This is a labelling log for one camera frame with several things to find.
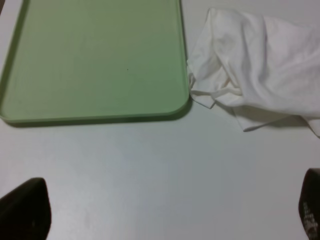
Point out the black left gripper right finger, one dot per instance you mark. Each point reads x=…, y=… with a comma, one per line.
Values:
x=309, y=204

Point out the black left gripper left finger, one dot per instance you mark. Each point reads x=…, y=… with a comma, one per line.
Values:
x=25, y=212

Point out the white short sleeve shirt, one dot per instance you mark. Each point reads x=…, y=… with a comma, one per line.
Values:
x=263, y=68

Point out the green plastic tray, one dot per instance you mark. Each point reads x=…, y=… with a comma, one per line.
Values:
x=91, y=60

